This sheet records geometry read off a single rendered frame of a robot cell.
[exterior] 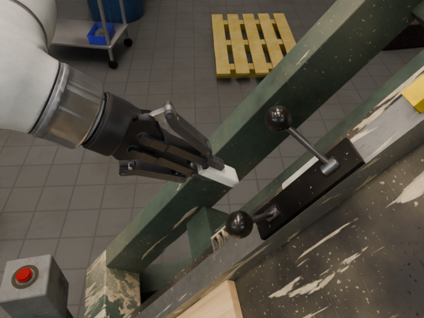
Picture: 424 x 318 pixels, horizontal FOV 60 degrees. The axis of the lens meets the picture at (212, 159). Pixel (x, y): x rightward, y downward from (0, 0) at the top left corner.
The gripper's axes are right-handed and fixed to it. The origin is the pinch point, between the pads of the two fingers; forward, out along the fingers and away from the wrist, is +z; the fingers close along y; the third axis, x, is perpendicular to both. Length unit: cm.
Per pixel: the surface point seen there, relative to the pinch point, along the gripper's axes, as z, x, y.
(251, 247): 11.6, 6.4, 7.1
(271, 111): -0.2, -0.6, -12.4
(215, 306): 13.7, 10.2, 20.5
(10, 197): 6, -132, 178
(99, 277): 11, -16, 60
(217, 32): 130, -306, 63
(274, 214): 10.0, 5.3, -0.6
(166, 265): 31, -21, 56
